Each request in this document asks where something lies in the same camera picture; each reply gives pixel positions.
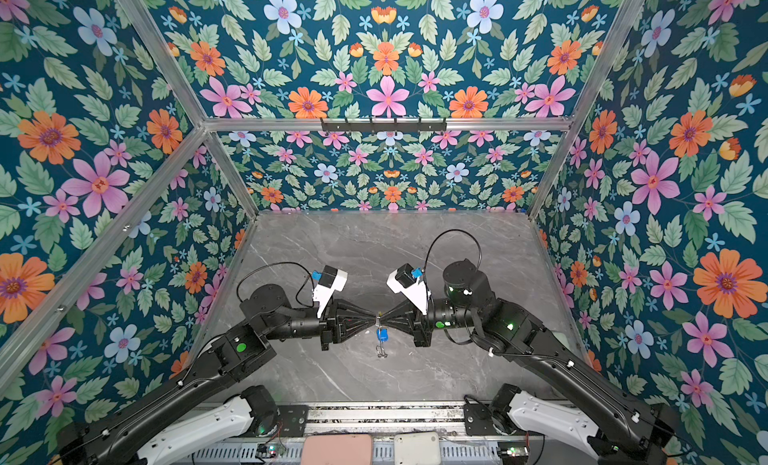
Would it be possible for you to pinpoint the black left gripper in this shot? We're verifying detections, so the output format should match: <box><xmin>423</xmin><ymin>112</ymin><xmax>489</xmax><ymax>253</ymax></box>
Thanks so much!
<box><xmin>264</xmin><ymin>296</ymin><xmax>378</xmax><ymax>352</ymax></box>

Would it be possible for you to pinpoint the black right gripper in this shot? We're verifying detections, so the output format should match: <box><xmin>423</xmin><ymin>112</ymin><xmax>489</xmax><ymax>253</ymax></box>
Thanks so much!
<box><xmin>379</xmin><ymin>298</ymin><xmax>480</xmax><ymax>349</ymax></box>

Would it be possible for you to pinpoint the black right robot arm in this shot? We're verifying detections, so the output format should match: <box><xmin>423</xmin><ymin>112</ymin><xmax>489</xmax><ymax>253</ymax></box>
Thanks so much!
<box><xmin>381</xmin><ymin>259</ymin><xmax>680</xmax><ymax>464</ymax></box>

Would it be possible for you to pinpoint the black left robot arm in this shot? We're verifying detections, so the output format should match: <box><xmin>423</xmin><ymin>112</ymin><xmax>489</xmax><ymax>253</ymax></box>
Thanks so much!
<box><xmin>52</xmin><ymin>284</ymin><xmax>374</xmax><ymax>464</ymax></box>

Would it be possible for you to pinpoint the white box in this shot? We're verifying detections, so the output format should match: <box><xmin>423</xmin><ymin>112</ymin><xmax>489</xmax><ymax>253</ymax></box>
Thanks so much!
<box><xmin>393</xmin><ymin>432</ymin><xmax>442</xmax><ymax>465</ymax></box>

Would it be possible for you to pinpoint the pink box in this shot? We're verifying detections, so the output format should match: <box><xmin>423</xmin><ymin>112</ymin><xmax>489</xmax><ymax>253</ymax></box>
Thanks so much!
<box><xmin>300</xmin><ymin>434</ymin><xmax>374</xmax><ymax>465</ymax></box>

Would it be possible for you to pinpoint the green circuit board left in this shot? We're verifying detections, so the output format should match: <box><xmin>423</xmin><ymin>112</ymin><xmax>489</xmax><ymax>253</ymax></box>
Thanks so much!
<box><xmin>256</xmin><ymin>443</ymin><xmax>287</xmax><ymax>460</ymax></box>

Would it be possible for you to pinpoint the green circuit board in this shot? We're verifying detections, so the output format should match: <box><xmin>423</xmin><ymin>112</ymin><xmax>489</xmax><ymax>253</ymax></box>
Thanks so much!
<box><xmin>497</xmin><ymin>445</ymin><xmax>530</xmax><ymax>465</ymax></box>
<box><xmin>256</xmin><ymin>443</ymin><xmax>287</xmax><ymax>460</ymax></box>

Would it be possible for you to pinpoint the green circuit board right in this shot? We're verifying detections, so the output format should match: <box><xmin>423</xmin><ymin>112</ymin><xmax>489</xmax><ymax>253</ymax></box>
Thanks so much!
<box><xmin>497</xmin><ymin>445</ymin><xmax>530</xmax><ymax>465</ymax></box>

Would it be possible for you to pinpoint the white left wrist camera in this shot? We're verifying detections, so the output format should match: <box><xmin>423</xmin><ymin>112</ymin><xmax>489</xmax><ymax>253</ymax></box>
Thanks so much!
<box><xmin>311</xmin><ymin>265</ymin><xmax>348</xmax><ymax>319</ymax></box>

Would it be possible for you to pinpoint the right camera cable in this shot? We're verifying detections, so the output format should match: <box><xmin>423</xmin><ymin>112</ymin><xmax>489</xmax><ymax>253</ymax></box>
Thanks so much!
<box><xmin>422</xmin><ymin>227</ymin><xmax>484</xmax><ymax>274</ymax></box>

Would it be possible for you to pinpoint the camera cable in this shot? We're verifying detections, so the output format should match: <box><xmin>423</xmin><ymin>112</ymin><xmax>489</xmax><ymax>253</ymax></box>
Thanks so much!
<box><xmin>235</xmin><ymin>260</ymin><xmax>316</xmax><ymax>307</ymax></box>
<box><xmin>422</xmin><ymin>227</ymin><xmax>484</xmax><ymax>274</ymax></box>

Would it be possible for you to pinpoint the left camera cable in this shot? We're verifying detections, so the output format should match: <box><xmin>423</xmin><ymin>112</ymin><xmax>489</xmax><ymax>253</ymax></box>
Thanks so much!
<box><xmin>235</xmin><ymin>260</ymin><xmax>316</xmax><ymax>307</ymax></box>

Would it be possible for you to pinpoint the aluminium front rail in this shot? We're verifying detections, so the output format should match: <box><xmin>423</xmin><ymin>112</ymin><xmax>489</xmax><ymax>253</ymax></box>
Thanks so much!
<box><xmin>197</xmin><ymin>401</ymin><xmax>631</xmax><ymax>441</ymax></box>

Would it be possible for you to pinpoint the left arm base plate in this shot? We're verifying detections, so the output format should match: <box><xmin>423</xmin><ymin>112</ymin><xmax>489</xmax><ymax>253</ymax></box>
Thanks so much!
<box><xmin>264</xmin><ymin>405</ymin><xmax>310</xmax><ymax>439</ymax></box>

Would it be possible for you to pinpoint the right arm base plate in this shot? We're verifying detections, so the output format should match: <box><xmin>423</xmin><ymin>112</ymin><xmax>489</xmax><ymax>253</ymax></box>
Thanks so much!
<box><xmin>463</xmin><ymin>402</ymin><xmax>520</xmax><ymax>436</ymax></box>

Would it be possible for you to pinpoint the black wall hook rail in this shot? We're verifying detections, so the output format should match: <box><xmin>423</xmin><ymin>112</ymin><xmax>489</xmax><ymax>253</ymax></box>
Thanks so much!
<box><xmin>320</xmin><ymin>118</ymin><xmax>448</xmax><ymax>133</ymax></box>

